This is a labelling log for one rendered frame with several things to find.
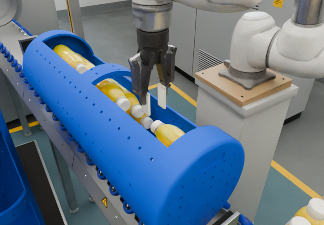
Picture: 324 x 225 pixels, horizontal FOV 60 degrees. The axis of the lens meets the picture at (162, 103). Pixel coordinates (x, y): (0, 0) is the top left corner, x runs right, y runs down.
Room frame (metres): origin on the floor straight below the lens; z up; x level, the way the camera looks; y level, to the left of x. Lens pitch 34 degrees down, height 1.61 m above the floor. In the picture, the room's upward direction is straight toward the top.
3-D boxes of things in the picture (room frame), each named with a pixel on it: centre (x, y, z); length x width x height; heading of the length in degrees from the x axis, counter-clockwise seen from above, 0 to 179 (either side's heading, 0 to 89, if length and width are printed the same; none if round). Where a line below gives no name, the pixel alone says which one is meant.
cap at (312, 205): (0.38, -0.34, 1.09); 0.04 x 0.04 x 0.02
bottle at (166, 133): (0.56, -0.05, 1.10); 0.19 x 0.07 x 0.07; 38
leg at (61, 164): (1.15, 0.58, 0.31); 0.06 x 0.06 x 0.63; 38
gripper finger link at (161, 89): (0.65, 0.00, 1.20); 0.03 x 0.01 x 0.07; 38
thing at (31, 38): (1.41, 0.70, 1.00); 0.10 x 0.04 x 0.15; 128
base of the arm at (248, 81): (1.11, -0.36, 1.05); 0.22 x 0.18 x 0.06; 35
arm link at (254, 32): (1.09, -0.37, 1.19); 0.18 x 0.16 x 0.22; 48
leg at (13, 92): (1.92, 1.19, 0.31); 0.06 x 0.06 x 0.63; 38
